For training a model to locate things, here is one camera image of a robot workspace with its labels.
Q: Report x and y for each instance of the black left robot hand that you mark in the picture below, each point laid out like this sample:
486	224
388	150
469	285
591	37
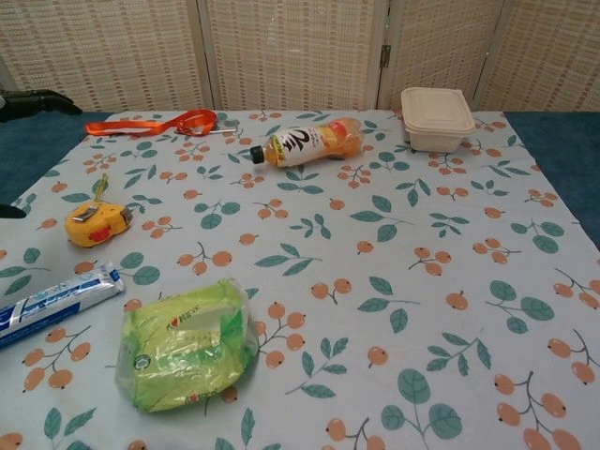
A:
42	100

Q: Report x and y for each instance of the yellow tape measure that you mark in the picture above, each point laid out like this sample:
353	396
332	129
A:
96	222

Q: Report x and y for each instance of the blue white toothpaste tube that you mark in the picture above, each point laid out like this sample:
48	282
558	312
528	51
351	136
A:
56	300

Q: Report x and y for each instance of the woven beige folding screen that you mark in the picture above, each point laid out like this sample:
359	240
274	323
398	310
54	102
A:
290	51

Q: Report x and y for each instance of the orange juice plastic bottle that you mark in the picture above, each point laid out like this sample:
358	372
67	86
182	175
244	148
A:
304	143

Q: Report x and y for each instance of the green tissue pack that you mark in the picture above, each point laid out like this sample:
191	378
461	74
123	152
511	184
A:
183	347

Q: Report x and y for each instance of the metal screen hinge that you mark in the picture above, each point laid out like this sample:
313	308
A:
386	55

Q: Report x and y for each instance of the fruit leaf print tablecloth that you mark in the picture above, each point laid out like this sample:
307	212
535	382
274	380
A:
356	290

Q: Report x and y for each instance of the beige lidded food container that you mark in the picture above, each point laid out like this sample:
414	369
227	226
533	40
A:
436	122

